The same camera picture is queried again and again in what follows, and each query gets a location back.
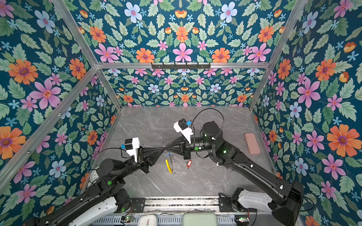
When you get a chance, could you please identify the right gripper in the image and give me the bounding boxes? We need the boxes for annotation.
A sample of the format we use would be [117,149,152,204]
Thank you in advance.
[166,137,217,162]

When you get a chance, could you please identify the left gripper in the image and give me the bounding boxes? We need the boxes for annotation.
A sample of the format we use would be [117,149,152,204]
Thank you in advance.
[117,145,164,180]

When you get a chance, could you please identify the red key tag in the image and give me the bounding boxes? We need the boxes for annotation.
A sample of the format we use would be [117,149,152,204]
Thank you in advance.
[186,160,192,169]

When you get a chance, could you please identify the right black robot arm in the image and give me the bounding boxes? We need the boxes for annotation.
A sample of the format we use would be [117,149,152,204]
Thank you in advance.
[163,121,304,226]

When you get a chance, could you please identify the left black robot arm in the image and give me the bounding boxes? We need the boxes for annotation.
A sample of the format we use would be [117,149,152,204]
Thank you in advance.
[24,147,166,226]

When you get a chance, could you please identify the white clock at front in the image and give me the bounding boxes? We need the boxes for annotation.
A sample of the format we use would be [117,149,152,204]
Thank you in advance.
[137,214,157,226]

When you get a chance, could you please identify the pale green box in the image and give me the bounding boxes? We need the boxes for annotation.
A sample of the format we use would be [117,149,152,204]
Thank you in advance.
[182,212,218,226]

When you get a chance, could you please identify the pink eraser case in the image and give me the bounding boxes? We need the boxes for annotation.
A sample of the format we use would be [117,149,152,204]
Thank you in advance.
[244,133,261,155]

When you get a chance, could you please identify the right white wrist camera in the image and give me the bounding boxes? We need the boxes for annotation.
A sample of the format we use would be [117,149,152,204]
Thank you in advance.
[173,118,193,144]

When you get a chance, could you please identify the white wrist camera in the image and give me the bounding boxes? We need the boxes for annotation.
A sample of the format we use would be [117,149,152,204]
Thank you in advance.
[173,118,193,144]
[121,137,140,163]

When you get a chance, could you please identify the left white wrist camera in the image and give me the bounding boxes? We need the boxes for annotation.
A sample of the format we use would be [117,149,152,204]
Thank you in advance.
[121,137,140,163]

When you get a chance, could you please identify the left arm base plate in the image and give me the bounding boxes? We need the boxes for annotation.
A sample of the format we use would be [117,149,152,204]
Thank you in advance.
[123,198,146,214]

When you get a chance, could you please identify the aluminium front rail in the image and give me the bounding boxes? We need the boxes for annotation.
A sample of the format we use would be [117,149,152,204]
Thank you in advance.
[63,195,298,215]

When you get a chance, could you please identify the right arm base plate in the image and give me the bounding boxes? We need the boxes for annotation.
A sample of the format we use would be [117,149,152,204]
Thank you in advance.
[218,196,257,213]

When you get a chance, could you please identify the black hook rail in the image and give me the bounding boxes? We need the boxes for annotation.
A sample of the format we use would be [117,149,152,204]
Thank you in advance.
[151,62,211,70]

